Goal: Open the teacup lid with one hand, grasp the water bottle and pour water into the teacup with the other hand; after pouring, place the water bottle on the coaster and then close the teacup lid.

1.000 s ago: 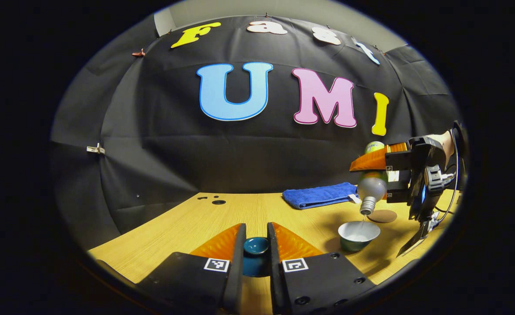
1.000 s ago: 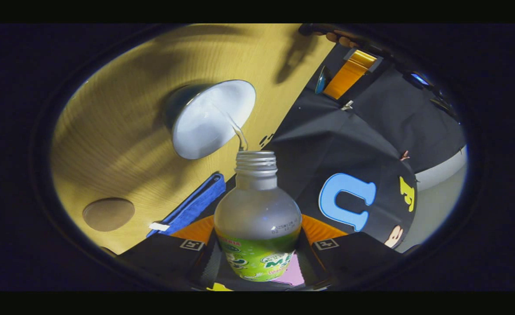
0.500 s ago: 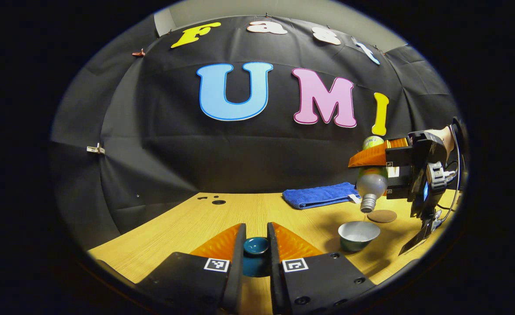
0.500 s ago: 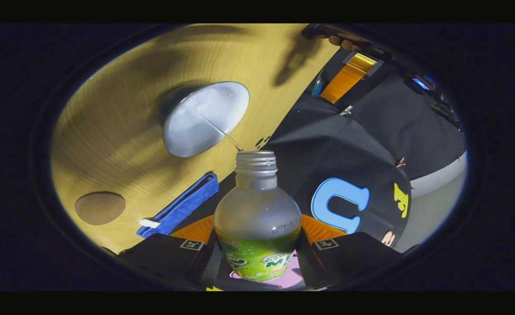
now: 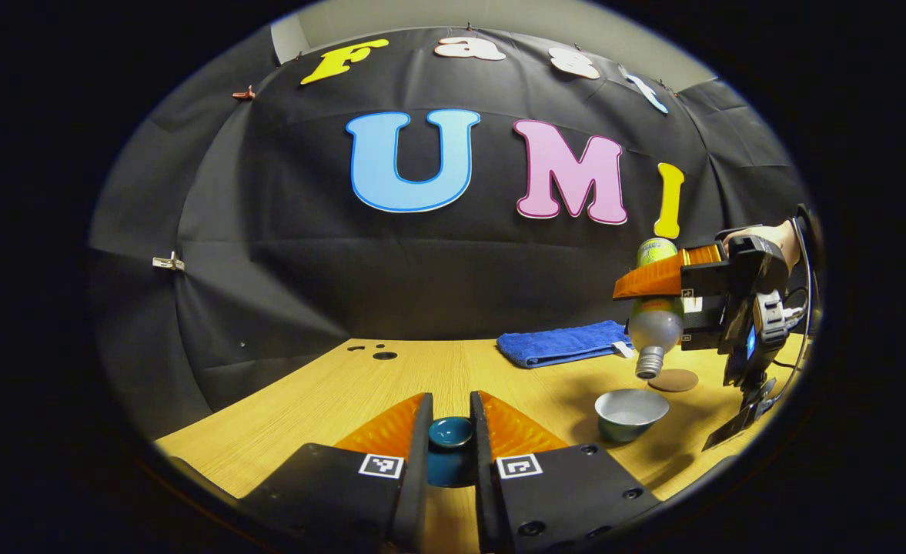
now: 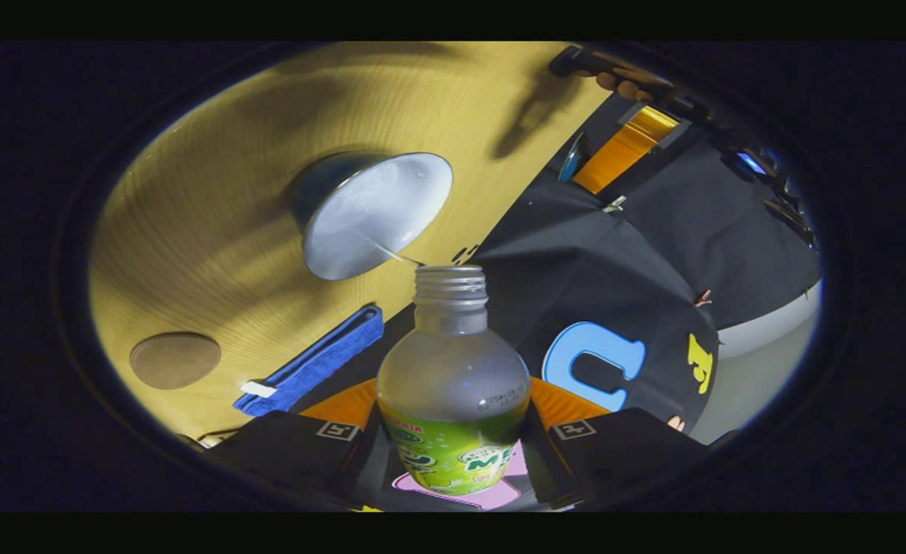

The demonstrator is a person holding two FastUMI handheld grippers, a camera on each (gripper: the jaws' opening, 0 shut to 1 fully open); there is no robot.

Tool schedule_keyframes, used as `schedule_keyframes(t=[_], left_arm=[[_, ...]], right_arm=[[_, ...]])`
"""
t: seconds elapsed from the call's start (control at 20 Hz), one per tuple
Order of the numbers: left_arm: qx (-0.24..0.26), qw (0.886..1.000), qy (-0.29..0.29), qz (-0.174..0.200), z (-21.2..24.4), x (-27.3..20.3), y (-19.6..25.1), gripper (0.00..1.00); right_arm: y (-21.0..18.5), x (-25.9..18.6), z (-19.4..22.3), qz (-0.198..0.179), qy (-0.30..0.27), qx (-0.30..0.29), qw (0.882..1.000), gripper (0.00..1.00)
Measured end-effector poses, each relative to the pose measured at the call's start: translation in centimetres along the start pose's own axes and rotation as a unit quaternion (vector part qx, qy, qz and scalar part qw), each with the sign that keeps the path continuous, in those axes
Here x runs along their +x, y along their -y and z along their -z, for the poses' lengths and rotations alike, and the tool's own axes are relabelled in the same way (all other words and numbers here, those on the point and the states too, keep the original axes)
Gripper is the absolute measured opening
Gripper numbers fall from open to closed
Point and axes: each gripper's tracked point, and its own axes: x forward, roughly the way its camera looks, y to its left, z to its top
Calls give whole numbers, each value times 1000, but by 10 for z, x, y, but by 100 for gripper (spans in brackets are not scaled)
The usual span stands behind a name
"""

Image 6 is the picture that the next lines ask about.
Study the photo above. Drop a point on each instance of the round brown coaster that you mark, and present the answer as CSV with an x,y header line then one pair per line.
x,y
175,360

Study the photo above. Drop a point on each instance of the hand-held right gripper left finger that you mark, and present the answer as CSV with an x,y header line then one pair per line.
x,y
283,454

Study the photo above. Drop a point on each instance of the white clip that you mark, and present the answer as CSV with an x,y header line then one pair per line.
x,y
614,204

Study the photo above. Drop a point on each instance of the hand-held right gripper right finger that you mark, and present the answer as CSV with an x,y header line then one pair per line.
x,y
622,454

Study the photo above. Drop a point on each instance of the silver green label water bottle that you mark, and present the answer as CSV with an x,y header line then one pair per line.
x,y
452,369

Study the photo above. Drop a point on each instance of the blue ceramic teacup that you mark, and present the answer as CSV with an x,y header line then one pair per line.
x,y
376,215

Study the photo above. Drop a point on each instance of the blue folded cloth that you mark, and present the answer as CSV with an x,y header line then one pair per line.
x,y
314,362

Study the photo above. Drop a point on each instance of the orange clip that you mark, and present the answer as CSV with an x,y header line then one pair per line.
x,y
703,298

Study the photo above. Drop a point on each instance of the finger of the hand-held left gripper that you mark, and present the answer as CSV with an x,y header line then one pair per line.
x,y
626,150

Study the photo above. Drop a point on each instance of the blue teacup lid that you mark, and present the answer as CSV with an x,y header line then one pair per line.
x,y
572,158

